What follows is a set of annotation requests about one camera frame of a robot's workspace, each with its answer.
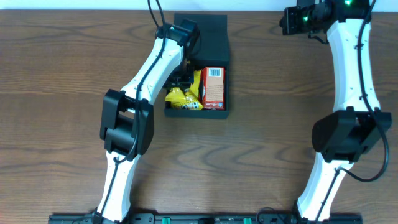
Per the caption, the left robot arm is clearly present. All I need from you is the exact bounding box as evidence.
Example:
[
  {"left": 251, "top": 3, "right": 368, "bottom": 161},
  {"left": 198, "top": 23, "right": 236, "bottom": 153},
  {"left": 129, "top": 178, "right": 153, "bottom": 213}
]
[{"left": 92, "top": 19, "right": 200, "bottom": 223}]

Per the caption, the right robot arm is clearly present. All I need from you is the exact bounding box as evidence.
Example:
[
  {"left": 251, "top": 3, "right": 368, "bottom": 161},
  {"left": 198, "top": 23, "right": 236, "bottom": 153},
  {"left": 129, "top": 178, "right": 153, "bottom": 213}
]
[{"left": 280, "top": 0, "right": 392, "bottom": 223}]

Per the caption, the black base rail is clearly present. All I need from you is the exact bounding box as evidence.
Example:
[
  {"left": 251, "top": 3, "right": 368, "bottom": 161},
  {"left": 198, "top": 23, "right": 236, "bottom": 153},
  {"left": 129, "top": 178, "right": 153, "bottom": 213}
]
[{"left": 48, "top": 212, "right": 364, "bottom": 224}]

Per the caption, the yellow Julie's sandwich packet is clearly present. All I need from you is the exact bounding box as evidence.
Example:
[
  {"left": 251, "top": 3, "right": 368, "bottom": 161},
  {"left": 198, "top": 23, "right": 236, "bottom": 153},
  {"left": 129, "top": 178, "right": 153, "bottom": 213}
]
[{"left": 165, "top": 87, "right": 186, "bottom": 109}]

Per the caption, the orange red snack box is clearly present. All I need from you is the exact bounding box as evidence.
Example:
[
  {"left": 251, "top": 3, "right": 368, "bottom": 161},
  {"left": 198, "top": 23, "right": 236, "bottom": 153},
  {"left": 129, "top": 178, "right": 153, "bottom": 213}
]
[{"left": 201, "top": 67, "right": 226, "bottom": 110}]

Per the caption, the dark green box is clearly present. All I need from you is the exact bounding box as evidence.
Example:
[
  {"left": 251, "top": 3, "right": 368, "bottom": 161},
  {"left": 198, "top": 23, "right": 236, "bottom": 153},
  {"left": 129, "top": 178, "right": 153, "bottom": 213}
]
[{"left": 164, "top": 13, "right": 230, "bottom": 119}]

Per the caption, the yellow sunflower seed bag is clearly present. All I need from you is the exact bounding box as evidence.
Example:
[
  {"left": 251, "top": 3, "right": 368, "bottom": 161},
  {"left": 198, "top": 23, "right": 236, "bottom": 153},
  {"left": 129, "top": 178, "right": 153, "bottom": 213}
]
[{"left": 180, "top": 70, "right": 203, "bottom": 110}]

